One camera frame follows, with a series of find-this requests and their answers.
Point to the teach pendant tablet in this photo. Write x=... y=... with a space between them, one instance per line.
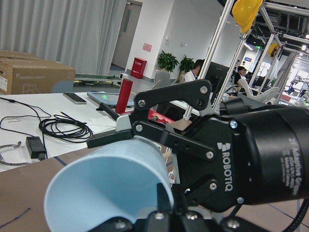
x=110 y=99

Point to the black smartphone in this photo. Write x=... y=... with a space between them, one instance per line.
x=74 y=98

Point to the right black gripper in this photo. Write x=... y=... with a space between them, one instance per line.
x=261 y=157

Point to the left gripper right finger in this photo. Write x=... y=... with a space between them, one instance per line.
x=179 y=218

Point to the red thermos bottle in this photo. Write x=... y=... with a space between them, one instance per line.
x=123 y=96

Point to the aluminium frame post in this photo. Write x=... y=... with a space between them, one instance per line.
x=215 y=39

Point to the black power adapter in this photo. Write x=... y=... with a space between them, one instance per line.
x=35 y=148

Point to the red fire extinguisher box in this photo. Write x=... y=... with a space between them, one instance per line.
x=138 y=68

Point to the cardboard box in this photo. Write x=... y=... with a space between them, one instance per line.
x=25 y=73

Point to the red plastic tray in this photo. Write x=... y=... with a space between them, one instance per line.
x=158 y=118

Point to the light blue cup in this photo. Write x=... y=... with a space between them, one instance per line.
x=116 y=180

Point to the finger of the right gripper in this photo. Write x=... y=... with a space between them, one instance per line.
x=196 y=94

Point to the yellow hard hat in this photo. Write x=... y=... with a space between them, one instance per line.
x=244 y=13

